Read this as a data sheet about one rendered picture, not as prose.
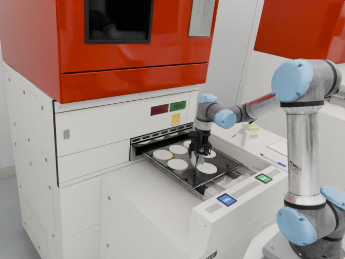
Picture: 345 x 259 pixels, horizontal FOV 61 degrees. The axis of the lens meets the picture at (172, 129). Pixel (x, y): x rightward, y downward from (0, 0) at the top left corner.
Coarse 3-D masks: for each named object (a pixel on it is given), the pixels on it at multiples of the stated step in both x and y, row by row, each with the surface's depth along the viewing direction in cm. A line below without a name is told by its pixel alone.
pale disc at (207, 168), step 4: (200, 164) 143; (204, 164) 144; (208, 164) 144; (212, 164) 145; (200, 168) 140; (204, 168) 140; (208, 168) 141; (212, 168) 141; (216, 168) 142; (204, 172) 137; (208, 172) 137; (212, 172) 138
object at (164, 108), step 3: (165, 105) 151; (153, 108) 146; (156, 108) 148; (159, 108) 149; (162, 108) 151; (165, 108) 152; (153, 111) 147; (156, 111) 148; (159, 111) 150; (162, 111) 151; (165, 111) 153; (153, 114) 148
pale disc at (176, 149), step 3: (171, 147) 156; (174, 147) 156; (177, 147) 157; (180, 147) 157; (183, 147) 158; (171, 150) 153; (174, 150) 154; (177, 150) 154; (180, 150) 155; (183, 150) 155; (186, 150) 155; (177, 153) 151; (180, 153) 151; (183, 153) 152
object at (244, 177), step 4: (240, 176) 141; (244, 176) 142; (248, 176) 142; (232, 180) 137; (236, 180) 137; (240, 180) 138; (228, 184) 134; (232, 184) 134; (204, 196) 123; (204, 200) 124
